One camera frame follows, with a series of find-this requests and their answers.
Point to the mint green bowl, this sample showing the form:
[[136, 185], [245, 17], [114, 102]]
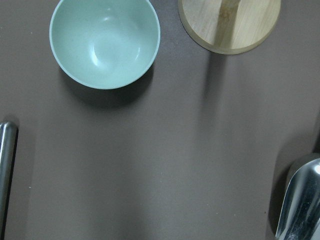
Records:
[[104, 44]]

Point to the steel muddler black tip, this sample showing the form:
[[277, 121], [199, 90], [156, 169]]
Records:
[[8, 141]]

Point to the wooden glass rack stand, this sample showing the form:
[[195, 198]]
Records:
[[229, 27]]

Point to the steel ice scoop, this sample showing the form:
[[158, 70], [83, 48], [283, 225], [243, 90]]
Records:
[[300, 212]]

